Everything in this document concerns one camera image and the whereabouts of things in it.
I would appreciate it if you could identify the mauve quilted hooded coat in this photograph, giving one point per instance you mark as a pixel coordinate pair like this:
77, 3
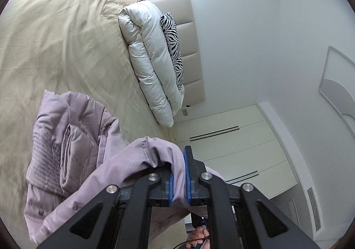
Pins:
83, 127

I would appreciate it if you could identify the white folded duvet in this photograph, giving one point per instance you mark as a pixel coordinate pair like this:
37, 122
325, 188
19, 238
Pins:
149, 57

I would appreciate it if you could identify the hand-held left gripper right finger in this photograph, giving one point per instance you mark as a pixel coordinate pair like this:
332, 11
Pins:
188, 179

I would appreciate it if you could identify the white air vent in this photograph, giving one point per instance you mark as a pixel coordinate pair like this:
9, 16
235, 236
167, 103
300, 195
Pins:
314, 208

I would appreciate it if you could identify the person's right hand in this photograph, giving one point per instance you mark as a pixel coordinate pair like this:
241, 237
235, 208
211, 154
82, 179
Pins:
197, 236

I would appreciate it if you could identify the zebra print pillow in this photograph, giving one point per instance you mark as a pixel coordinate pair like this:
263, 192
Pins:
173, 43

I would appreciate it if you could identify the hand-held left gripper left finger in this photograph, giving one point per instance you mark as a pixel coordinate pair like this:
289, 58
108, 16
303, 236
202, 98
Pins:
170, 189

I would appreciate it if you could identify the wall socket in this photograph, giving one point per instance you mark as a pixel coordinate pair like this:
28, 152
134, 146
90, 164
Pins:
185, 112

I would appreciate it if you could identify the bed with beige sheet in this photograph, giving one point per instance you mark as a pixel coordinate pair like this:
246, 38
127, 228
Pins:
55, 43

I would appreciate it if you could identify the beige padded headboard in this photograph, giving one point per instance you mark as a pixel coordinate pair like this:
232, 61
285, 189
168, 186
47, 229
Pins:
191, 38

